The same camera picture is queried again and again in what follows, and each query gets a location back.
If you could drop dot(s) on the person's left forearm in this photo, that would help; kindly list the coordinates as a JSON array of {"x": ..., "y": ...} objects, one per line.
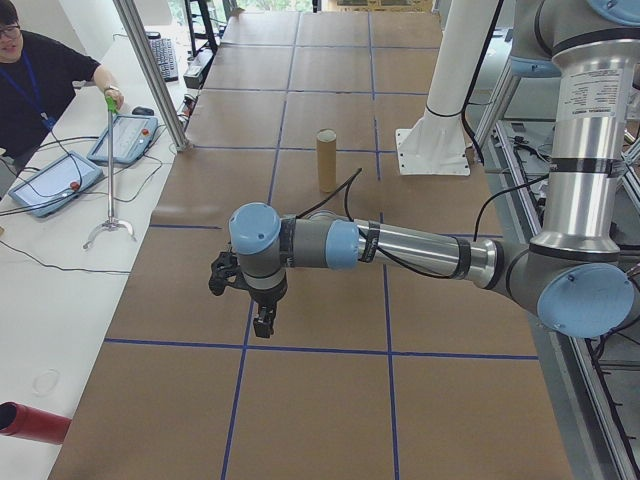
[{"x": 102, "y": 77}]

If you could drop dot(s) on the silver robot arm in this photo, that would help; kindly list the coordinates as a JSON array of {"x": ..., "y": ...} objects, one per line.
[{"x": 415, "y": 250}]

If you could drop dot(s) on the person's left hand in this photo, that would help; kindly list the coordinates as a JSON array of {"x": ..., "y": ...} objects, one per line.
[{"x": 114, "y": 97}]

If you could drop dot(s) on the brown cardboard tube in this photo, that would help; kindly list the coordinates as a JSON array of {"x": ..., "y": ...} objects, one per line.
[{"x": 326, "y": 165}]

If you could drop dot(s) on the blue grey teach pendant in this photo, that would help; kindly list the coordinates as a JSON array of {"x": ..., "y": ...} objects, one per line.
[
  {"x": 132, "y": 135},
  {"x": 55, "y": 180}
]

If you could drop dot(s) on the white desk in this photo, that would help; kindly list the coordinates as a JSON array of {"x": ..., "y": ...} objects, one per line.
[{"x": 50, "y": 310}]

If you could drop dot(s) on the black computer mouse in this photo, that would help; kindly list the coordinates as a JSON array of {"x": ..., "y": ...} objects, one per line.
[{"x": 144, "y": 111}]

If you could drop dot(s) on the clear plastic lid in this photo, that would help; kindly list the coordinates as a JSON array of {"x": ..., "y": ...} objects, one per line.
[{"x": 47, "y": 381}]

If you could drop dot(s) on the black power box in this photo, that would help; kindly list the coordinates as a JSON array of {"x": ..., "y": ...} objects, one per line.
[{"x": 197, "y": 70}]

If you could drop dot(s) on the red tube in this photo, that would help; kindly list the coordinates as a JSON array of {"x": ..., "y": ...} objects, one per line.
[{"x": 40, "y": 422}]

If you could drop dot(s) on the black keyboard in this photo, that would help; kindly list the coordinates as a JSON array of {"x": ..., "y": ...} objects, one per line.
[{"x": 164, "y": 57}]

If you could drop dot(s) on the black equipment rack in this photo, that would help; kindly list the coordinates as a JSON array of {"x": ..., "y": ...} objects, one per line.
[{"x": 202, "y": 25}]

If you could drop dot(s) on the white column stand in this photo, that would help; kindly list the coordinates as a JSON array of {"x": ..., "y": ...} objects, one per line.
[{"x": 450, "y": 75}]

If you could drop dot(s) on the person in black shirt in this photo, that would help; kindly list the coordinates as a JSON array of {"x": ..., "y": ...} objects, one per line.
[{"x": 45, "y": 85}]

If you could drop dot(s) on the aluminium profile post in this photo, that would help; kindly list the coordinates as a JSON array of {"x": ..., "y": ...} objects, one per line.
[{"x": 151, "y": 65}]

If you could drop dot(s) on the metal bar frame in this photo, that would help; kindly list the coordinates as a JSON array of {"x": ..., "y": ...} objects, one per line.
[{"x": 592, "y": 395}]

